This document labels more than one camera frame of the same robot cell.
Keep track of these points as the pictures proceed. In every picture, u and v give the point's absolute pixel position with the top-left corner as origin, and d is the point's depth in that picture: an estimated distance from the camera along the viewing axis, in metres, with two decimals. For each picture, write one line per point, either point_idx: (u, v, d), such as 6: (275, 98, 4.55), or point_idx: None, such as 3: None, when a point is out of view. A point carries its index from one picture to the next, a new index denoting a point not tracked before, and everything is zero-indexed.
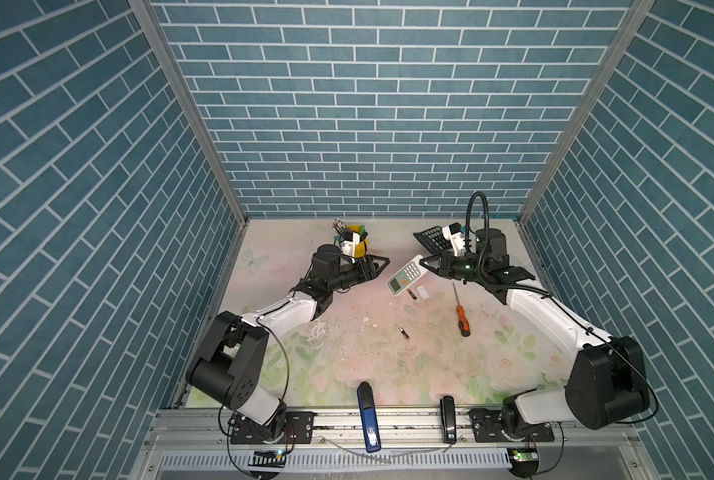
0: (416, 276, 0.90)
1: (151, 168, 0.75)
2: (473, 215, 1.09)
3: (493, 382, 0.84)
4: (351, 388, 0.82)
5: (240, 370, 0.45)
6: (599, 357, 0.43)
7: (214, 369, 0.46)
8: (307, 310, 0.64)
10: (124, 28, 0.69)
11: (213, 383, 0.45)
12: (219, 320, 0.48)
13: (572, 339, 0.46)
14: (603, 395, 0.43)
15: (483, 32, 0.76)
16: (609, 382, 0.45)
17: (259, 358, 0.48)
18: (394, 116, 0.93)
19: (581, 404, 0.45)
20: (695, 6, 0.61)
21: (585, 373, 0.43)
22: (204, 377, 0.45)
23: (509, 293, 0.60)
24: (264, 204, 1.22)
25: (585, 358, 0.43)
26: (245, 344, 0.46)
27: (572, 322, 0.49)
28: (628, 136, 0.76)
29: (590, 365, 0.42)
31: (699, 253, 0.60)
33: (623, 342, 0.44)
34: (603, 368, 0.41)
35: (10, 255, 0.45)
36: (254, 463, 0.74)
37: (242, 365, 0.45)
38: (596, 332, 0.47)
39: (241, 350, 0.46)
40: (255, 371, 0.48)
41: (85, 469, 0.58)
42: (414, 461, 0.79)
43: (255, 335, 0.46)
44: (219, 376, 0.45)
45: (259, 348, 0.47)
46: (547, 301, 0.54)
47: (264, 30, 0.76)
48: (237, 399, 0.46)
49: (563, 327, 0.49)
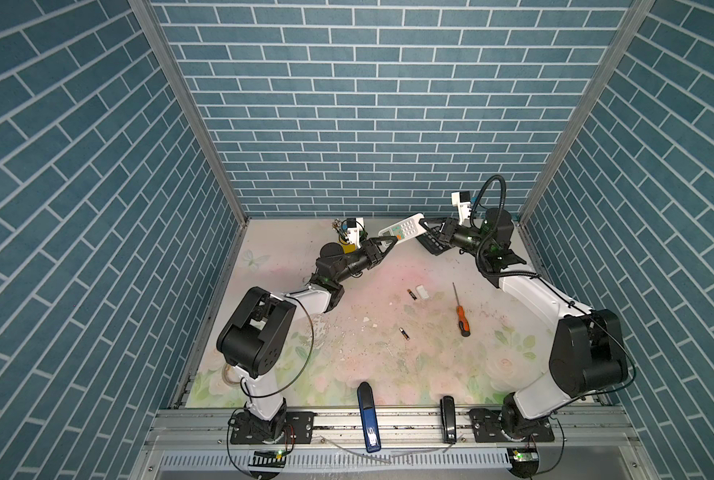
0: (412, 233, 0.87)
1: (151, 168, 0.75)
2: (489, 193, 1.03)
3: (493, 382, 0.84)
4: (351, 388, 0.82)
5: (269, 337, 0.49)
6: (578, 325, 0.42)
7: (244, 337, 0.50)
8: (324, 302, 0.70)
10: (125, 28, 0.69)
11: (243, 348, 0.49)
12: (251, 292, 0.53)
13: (555, 310, 0.49)
14: (581, 362, 0.46)
15: (483, 32, 0.76)
16: (588, 349, 0.49)
17: (285, 330, 0.53)
18: (394, 116, 0.93)
19: (563, 375, 0.47)
20: (694, 6, 0.61)
21: (566, 342, 0.45)
22: (233, 344, 0.50)
23: (501, 277, 0.63)
24: (264, 204, 1.22)
25: (565, 327, 0.46)
26: (276, 312, 0.51)
27: (556, 297, 0.52)
28: (629, 136, 0.76)
29: (570, 333, 0.46)
31: (699, 253, 0.60)
33: (602, 314, 0.47)
34: (581, 335, 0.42)
35: (10, 255, 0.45)
36: (254, 463, 0.74)
37: (273, 332, 0.50)
38: (578, 305, 0.50)
39: (272, 318, 0.51)
40: (281, 344, 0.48)
41: (85, 469, 0.58)
42: (414, 461, 0.79)
43: (285, 306, 0.52)
44: (249, 343, 0.49)
45: (288, 319, 0.52)
46: (535, 281, 0.57)
47: (264, 30, 0.76)
48: (263, 366, 0.50)
49: (547, 301, 0.52)
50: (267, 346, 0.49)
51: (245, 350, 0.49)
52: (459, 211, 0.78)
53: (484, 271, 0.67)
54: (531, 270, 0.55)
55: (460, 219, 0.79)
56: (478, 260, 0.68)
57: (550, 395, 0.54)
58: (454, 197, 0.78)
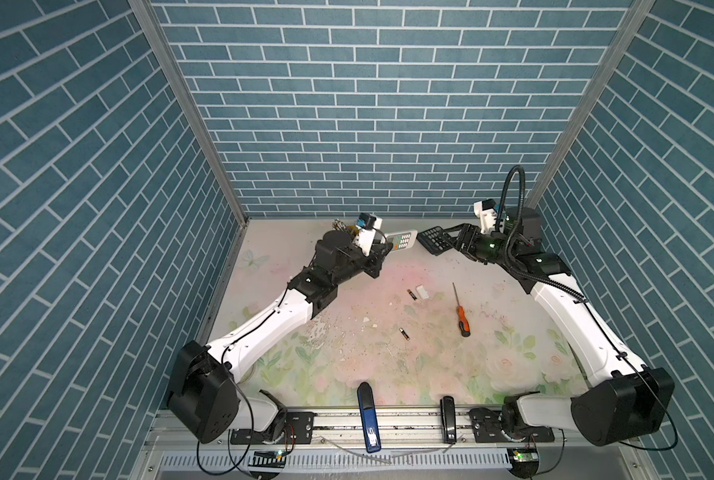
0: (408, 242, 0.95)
1: (151, 168, 0.75)
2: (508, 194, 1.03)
3: (493, 382, 0.84)
4: (351, 389, 0.82)
5: (207, 411, 0.41)
6: (626, 389, 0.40)
7: (188, 401, 0.43)
8: (300, 317, 0.55)
10: (125, 28, 0.69)
11: (188, 415, 0.43)
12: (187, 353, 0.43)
13: (601, 360, 0.42)
14: (614, 422, 0.41)
15: (482, 32, 0.76)
16: (625, 414, 0.43)
17: (229, 396, 0.44)
18: (395, 116, 0.93)
19: (587, 420, 0.43)
20: (694, 6, 0.61)
21: (606, 402, 0.40)
22: (179, 403, 0.43)
23: (538, 285, 0.53)
24: (264, 204, 1.22)
25: (611, 387, 0.39)
26: (209, 386, 0.40)
27: (605, 342, 0.44)
28: (629, 136, 0.76)
29: (616, 396, 0.39)
31: (699, 253, 0.60)
33: (653, 373, 0.41)
34: (627, 400, 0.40)
35: (10, 255, 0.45)
36: (254, 463, 0.74)
37: (208, 406, 0.41)
38: (629, 358, 0.42)
39: (206, 392, 0.41)
40: (229, 407, 0.45)
41: (85, 469, 0.58)
42: (415, 461, 0.79)
43: (218, 378, 0.41)
44: (193, 410, 0.42)
45: (226, 389, 0.42)
46: (580, 306, 0.48)
47: (264, 30, 0.76)
48: (212, 432, 0.44)
49: (592, 345, 0.44)
50: (207, 419, 0.41)
51: (190, 415, 0.43)
52: (480, 220, 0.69)
53: (515, 271, 0.56)
54: (578, 293, 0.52)
55: (480, 225, 0.68)
56: (506, 260, 0.59)
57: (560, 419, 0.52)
58: (476, 205, 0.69)
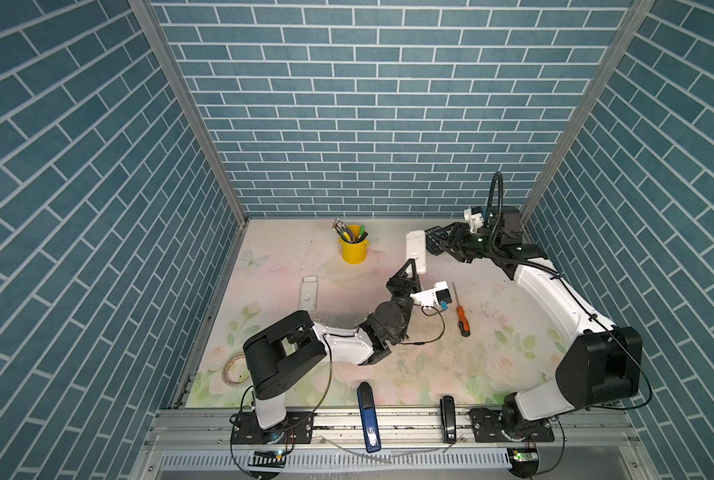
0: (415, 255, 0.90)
1: (151, 168, 0.75)
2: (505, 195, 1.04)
3: (493, 382, 0.84)
4: (351, 389, 0.82)
5: (285, 368, 0.46)
6: (597, 343, 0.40)
7: (268, 354, 0.49)
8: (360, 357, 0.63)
10: (125, 28, 0.69)
11: (261, 364, 0.47)
12: (297, 317, 0.51)
13: (574, 324, 0.46)
14: (591, 379, 0.44)
15: (483, 32, 0.76)
16: (601, 369, 0.46)
17: (303, 372, 0.49)
18: (394, 116, 0.93)
19: (570, 386, 0.46)
20: (694, 6, 0.61)
21: (580, 359, 0.43)
22: (259, 351, 0.49)
23: (519, 269, 0.59)
24: (264, 204, 1.22)
25: (583, 343, 0.43)
26: (305, 351, 0.48)
27: (577, 307, 0.49)
28: (628, 136, 0.76)
29: (587, 351, 0.43)
31: (699, 253, 0.60)
33: (624, 332, 0.44)
34: (599, 354, 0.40)
35: (10, 255, 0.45)
36: (254, 463, 0.74)
37: (292, 365, 0.47)
38: (601, 319, 0.47)
39: (298, 354, 0.47)
40: (293, 381, 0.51)
41: (85, 469, 0.58)
42: (415, 461, 0.79)
43: (316, 349, 0.48)
44: (269, 362, 0.48)
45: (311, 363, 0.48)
46: (555, 282, 0.53)
47: (264, 29, 0.75)
48: (266, 393, 0.48)
49: (566, 310, 0.49)
50: (279, 376, 0.46)
51: (260, 368, 0.47)
52: (470, 224, 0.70)
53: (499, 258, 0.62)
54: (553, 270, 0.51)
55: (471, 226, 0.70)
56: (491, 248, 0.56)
57: (553, 401, 0.54)
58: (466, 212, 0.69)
